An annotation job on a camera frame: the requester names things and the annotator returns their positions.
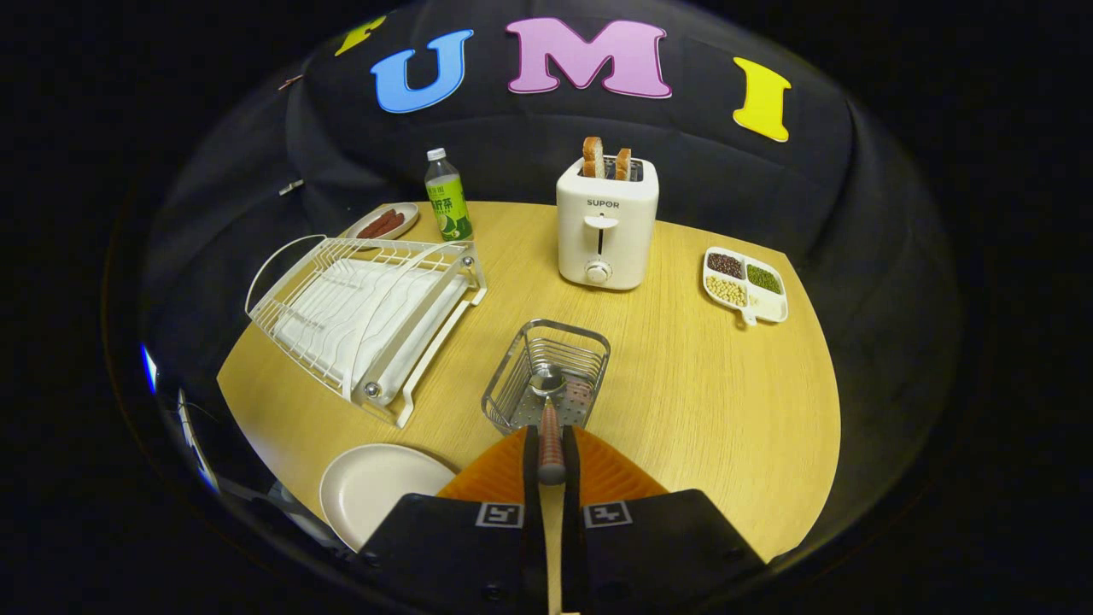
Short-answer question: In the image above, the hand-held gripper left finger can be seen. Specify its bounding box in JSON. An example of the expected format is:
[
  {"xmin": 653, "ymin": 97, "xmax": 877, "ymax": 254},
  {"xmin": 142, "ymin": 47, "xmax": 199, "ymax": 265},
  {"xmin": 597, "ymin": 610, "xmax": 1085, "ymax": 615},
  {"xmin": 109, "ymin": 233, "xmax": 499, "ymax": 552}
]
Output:
[{"xmin": 359, "ymin": 425, "xmax": 547, "ymax": 615}]

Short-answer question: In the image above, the green label drink bottle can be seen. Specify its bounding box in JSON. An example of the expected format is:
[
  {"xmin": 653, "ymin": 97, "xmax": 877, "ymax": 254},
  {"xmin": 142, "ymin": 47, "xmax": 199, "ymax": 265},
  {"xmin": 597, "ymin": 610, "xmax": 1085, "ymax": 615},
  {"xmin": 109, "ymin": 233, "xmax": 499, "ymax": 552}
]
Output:
[{"xmin": 424, "ymin": 148, "xmax": 474, "ymax": 243}]

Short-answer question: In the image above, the black backdrop cloth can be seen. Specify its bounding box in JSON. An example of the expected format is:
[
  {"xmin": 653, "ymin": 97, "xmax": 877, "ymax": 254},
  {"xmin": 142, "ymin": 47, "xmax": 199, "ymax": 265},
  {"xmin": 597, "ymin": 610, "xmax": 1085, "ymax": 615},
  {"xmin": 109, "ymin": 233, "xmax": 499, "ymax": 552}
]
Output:
[{"xmin": 102, "ymin": 0, "xmax": 966, "ymax": 565}]

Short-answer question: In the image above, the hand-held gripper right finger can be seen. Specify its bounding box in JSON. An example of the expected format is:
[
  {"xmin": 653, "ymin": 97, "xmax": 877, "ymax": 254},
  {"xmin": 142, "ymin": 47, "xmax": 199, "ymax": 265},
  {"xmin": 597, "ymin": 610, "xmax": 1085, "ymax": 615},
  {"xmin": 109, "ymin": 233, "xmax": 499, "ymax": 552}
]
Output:
[{"xmin": 559, "ymin": 425, "xmax": 767, "ymax": 615}]

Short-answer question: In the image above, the small plate with meat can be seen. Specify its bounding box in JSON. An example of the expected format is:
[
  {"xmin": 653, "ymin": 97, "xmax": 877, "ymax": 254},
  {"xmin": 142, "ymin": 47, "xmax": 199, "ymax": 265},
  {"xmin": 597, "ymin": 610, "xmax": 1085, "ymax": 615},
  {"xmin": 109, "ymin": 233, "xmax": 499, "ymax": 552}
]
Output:
[{"xmin": 346, "ymin": 202, "xmax": 420, "ymax": 242}]

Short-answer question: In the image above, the white wire dish rack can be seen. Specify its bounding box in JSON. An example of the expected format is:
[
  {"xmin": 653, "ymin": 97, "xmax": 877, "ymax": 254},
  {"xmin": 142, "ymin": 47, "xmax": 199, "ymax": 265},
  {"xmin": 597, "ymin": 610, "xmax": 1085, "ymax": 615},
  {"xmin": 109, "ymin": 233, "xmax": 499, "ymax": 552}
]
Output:
[{"xmin": 245, "ymin": 234, "xmax": 488, "ymax": 428}]

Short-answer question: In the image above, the metal spoon with striped handle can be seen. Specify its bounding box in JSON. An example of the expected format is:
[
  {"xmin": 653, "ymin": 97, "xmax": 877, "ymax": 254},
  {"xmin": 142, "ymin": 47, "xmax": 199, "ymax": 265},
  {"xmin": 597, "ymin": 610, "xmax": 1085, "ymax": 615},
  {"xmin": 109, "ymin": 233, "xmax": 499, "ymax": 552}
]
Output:
[{"xmin": 529, "ymin": 365, "xmax": 569, "ymax": 486}]

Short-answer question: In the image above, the white divided bean dish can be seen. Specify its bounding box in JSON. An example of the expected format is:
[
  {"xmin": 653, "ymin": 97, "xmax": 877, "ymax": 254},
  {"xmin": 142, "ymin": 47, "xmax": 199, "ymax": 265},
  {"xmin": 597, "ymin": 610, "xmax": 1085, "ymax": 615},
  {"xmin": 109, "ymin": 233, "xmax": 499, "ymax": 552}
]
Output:
[{"xmin": 702, "ymin": 246, "xmax": 789, "ymax": 327}]

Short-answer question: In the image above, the white toaster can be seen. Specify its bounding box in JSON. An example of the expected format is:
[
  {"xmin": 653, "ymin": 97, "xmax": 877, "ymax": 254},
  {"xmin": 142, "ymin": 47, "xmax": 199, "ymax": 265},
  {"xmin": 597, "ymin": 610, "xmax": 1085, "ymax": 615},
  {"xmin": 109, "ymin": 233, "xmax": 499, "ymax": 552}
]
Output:
[{"xmin": 556, "ymin": 155, "xmax": 660, "ymax": 291}]

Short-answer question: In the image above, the cream round plate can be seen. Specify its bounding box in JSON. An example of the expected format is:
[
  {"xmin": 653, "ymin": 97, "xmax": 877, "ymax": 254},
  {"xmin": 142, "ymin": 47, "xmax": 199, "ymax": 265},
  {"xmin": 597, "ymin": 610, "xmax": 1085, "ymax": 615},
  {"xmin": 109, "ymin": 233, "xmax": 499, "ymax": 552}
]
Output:
[{"xmin": 319, "ymin": 443, "xmax": 458, "ymax": 552}]

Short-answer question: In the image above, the metal wire basket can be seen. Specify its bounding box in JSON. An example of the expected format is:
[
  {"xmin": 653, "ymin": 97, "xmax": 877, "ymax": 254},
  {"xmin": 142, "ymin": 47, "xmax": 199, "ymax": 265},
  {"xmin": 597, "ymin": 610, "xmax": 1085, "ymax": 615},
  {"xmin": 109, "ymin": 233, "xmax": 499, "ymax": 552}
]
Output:
[{"xmin": 481, "ymin": 319, "xmax": 612, "ymax": 436}]

